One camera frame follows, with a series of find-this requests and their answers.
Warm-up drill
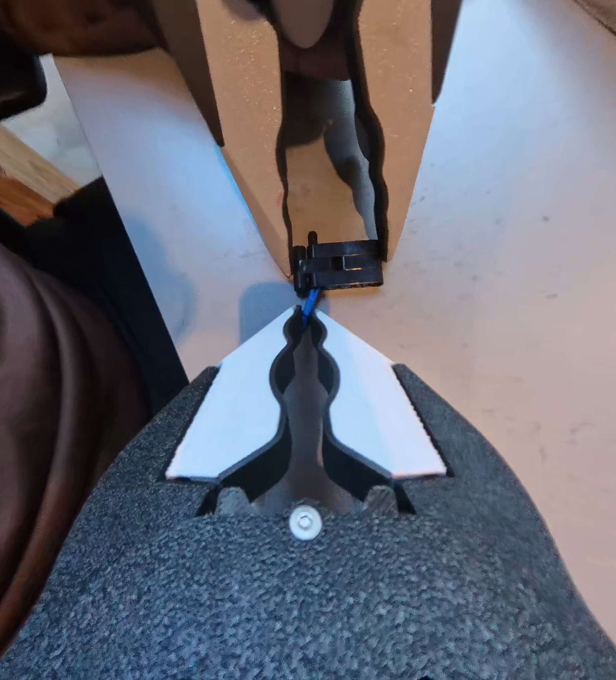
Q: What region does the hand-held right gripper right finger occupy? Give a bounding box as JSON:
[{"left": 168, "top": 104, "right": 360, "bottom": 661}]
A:
[{"left": 316, "top": 311, "right": 447, "bottom": 500}]

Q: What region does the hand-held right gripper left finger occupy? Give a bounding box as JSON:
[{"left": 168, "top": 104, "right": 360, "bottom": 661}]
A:
[{"left": 165, "top": 307, "right": 294, "bottom": 500}]

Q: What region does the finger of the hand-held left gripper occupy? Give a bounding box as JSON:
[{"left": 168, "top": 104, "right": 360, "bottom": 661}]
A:
[
  {"left": 326, "top": 0, "right": 436, "bottom": 262},
  {"left": 196, "top": 0, "right": 295, "bottom": 278}
]

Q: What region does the black toy brick assembly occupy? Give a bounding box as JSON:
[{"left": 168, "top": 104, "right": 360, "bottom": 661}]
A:
[{"left": 293, "top": 231, "right": 384, "bottom": 295}]

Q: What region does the person's left forearm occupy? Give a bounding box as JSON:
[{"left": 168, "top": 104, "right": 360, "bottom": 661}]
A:
[{"left": 0, "top": 0, "right": 165, "bottom": 56}]

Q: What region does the grey desk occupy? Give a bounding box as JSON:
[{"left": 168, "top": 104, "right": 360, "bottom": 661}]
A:
[{"left": 55, "top": 0, "right": 616, "bottom": 675}]

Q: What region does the person's brown shirt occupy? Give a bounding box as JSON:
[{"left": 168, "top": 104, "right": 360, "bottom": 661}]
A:
[{"left": 0, "top": 218, "right": 154, "bottom": 680}]

